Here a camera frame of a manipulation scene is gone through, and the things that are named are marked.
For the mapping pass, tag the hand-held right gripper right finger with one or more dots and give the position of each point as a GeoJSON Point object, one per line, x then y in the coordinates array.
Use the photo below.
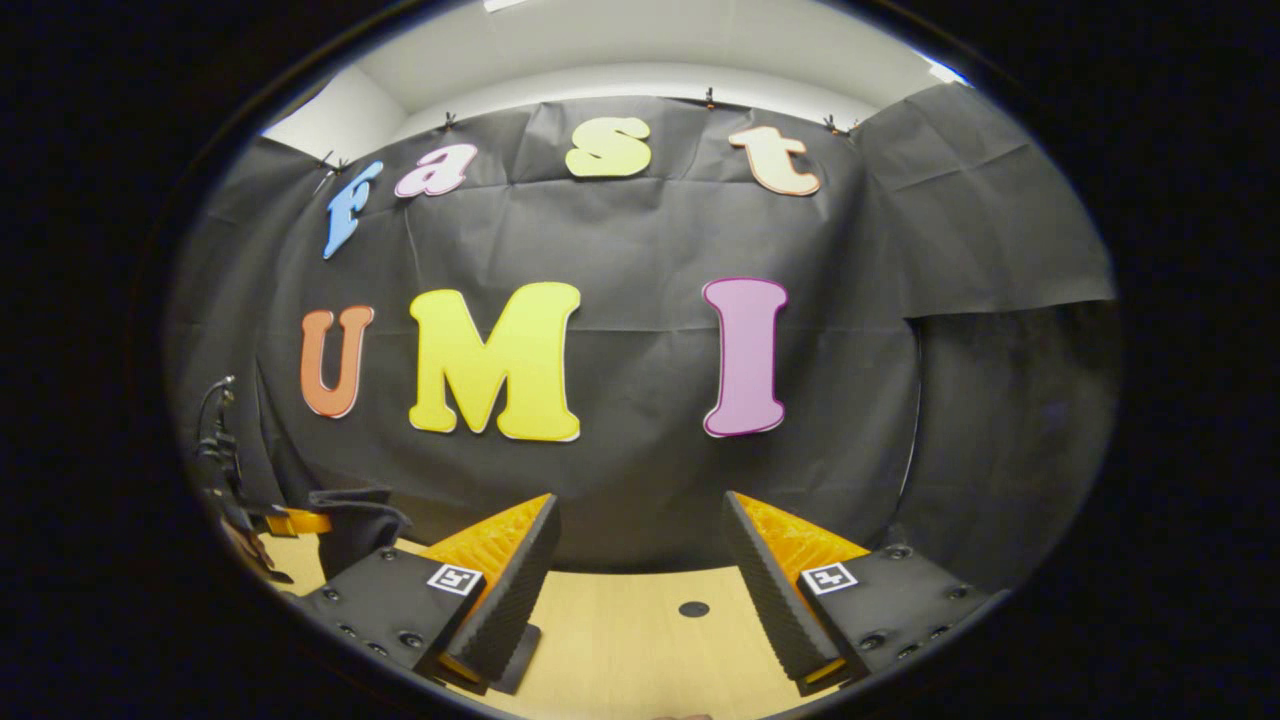
{"type": "Point", "coordinates": [775, 610]}

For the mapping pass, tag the black table grommet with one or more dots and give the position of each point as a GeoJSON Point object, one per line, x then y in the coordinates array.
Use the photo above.
{"type": "Point", "coordinates": [693, 608]}

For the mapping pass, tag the black jeans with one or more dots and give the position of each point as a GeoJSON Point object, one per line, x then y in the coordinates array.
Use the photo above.
{"type": "Point", "coordinates": [360, 530]}

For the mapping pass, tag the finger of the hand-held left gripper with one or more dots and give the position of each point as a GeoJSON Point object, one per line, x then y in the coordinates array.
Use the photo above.
{"type": "Point", "coordinates": [300, 523]}

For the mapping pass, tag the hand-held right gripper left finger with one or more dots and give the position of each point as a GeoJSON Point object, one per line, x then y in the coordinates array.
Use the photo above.
{"type": "Point", "coordinates": [515, 600]}

